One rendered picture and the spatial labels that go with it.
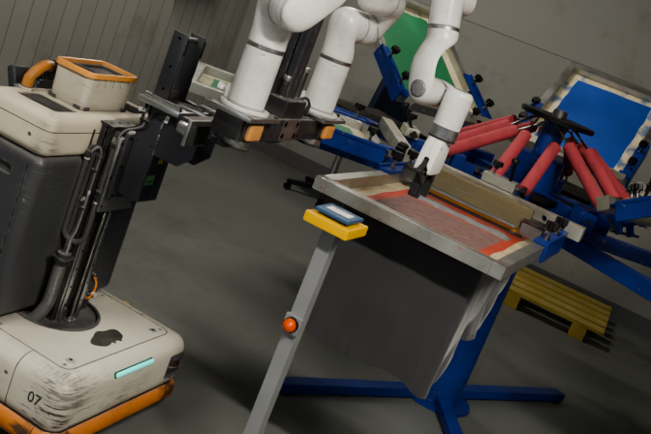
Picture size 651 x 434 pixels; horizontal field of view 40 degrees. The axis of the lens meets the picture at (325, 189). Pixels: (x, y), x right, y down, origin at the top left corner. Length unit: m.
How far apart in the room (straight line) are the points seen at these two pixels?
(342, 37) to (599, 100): 2.56
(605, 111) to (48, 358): 3.18
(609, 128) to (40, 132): 3.03
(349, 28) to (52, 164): 0.90
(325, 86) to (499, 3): 4.34
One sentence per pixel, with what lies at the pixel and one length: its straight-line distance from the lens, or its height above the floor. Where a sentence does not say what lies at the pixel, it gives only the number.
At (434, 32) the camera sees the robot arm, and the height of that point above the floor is 1.47.
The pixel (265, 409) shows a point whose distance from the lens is 2.45.
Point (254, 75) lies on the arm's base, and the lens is 2.15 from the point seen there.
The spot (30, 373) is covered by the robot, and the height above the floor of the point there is 0.25.
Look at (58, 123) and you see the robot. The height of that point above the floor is 0.89.
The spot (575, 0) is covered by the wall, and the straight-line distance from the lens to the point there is 6.71.
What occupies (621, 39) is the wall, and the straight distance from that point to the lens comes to 6.64.
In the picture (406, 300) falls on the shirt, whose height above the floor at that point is 0.76.
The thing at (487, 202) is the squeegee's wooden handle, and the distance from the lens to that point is 2.94.
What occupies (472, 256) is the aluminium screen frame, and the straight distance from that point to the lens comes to 2.35.
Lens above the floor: 1.50
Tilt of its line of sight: 12 degrees down
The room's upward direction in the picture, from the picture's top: 21 degrees clockwise
